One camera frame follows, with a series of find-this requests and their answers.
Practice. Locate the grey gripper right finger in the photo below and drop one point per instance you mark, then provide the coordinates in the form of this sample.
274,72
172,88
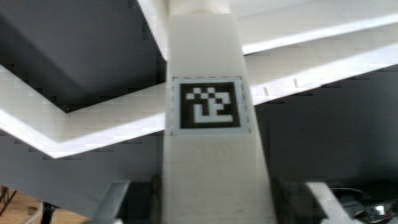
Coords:
307,205

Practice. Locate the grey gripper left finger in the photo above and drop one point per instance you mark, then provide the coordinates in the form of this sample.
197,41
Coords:
130,205

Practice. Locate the white desk leg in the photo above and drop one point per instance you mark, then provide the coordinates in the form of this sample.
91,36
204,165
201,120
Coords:
215,176

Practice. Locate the white desk tabletop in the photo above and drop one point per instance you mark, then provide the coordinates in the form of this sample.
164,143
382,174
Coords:
277,22

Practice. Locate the white front rail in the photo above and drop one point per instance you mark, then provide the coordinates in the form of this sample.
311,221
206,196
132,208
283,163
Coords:
286,71

